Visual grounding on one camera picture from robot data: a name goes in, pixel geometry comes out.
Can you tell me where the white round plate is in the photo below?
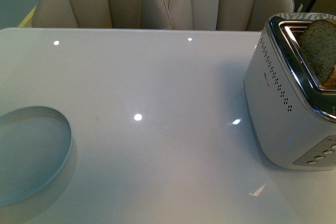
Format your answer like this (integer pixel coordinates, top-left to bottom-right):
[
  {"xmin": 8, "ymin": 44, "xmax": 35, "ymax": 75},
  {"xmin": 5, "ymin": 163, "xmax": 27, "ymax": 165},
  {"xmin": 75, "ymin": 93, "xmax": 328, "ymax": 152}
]
[{"xmin": 1, "ymin": 106, "xmax": 73, "ymax": 206}]

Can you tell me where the slice of brown bread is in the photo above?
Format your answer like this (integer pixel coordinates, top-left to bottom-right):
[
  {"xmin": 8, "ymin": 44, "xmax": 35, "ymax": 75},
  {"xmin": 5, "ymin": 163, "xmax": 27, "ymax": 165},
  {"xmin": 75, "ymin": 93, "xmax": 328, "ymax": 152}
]
[{"xmin": 299, "ymin": 19, "xmax": 335, "ymax": 89}]

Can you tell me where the beige chair behind toaster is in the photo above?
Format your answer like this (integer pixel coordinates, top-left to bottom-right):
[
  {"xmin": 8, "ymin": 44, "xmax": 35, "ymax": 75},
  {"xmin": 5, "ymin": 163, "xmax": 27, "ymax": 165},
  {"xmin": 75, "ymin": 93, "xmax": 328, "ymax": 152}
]
[{"xmin": 167, "ymin": 0, "xmax": 295, "ymax": 31}]

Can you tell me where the beige chair on left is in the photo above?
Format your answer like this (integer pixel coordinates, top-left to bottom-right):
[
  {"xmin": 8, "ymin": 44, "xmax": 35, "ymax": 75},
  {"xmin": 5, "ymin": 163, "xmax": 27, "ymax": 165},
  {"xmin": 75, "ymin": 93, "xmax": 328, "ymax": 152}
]
[{"xmin": 30, "ymin": 0, "xmax": 173, "ymax": 30}]

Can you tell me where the silver two-slot toaster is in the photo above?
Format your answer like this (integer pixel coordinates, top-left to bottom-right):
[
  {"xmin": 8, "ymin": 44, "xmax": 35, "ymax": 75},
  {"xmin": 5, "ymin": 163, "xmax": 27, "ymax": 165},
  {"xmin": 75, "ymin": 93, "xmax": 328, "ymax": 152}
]
[{"xmin": 244, "ymin": 13, "xmax": 335, "ymax": 170}]

